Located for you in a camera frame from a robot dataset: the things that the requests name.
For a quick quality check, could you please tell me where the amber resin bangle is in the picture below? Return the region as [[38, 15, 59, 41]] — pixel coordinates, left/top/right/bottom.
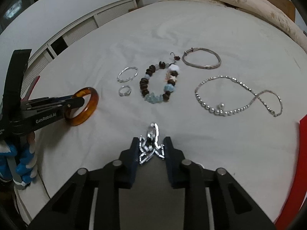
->
[[64, 87, 99, 126]]

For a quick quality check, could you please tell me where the chunky silver chain bracelet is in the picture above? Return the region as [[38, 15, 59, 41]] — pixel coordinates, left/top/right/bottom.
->
[[138, 121, 166, 166]]

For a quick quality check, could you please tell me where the brown and blue beaded bracelet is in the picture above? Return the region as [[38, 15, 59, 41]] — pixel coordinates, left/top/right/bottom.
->
[[139, 52, 181, 104]]

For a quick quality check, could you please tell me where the thin silver bangle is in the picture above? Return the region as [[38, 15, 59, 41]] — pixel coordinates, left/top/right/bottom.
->
[[182, 47, 222, 70]]

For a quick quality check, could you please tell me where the red jewelry box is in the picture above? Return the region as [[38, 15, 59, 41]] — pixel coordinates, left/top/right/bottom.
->
[[275, 116, 306, 229]]

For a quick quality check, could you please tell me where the blue white gloved hand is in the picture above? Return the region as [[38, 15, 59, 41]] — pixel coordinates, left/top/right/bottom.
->
[[1, 132, 37, 189]]

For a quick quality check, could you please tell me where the red box lid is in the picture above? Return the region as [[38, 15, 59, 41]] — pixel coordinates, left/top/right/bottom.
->
[[21, 75, 40, 101]]

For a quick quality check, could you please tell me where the white low cabinet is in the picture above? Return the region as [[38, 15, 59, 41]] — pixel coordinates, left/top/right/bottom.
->
[[21, 0, 142, 97]]

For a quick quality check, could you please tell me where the white bed sheet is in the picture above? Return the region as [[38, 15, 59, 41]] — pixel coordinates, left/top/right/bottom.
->
[[18, 1, 306, 221]]

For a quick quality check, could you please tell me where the small silver ring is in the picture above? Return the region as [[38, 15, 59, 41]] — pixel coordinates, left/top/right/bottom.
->
[[118, 85, 132, 97]]

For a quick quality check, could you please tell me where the silver pearl necklace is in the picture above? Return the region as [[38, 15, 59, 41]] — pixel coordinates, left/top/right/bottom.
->
[[195, 75, 283, 117]]

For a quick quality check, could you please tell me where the small twisted silver bracelet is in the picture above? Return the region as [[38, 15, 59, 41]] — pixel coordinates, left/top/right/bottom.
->
[[116, 66, 139, 82]]

